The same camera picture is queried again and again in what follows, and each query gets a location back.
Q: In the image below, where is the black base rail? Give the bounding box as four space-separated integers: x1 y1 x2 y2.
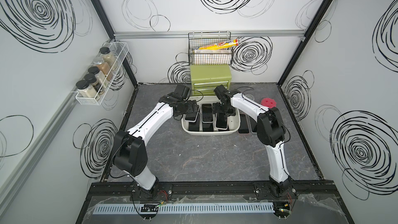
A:
85 180 341 202

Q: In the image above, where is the aluminium wall rail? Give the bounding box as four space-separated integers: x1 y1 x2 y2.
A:
114 30 306 39

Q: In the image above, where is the green metal tool chest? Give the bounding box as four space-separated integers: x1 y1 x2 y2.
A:
190 65 232 96

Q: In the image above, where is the yellow snack package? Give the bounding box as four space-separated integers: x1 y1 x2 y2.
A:
198 39 239 50

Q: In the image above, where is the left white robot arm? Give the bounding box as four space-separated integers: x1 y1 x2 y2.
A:
110 85 198 197

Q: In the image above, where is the pink smiley sponge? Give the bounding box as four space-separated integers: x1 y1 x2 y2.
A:
261 98 277 108

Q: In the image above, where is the clear wall spice rack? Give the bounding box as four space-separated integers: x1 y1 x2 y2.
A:
75 41 129 111

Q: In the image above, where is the glass jar with powder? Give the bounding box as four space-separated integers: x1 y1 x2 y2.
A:
244 94 255 101

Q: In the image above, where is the black wire basket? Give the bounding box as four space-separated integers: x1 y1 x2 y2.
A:
188 31 233 65

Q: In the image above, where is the spice jar black lid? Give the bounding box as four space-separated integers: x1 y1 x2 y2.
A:
84 73 104 95
88 66 109 88
99 47 117 71
76 80 97 98

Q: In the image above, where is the black phone in box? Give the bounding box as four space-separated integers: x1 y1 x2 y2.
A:
188 121 200 132
202 123 214 132

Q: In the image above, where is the white plastic storage box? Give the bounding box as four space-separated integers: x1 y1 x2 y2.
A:
181 95 240 136

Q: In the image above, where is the black phone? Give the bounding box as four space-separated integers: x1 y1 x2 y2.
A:
188 121 200 132
202 123 214 132
238 114 250 134

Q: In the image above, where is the white slotted cable duct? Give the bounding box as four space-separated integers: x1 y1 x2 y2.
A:
92 202 275 215

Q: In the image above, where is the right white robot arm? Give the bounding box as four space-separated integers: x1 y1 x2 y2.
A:
214 85 291 198

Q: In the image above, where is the spice jar silver lid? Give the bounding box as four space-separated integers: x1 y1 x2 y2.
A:
93 57 113 82

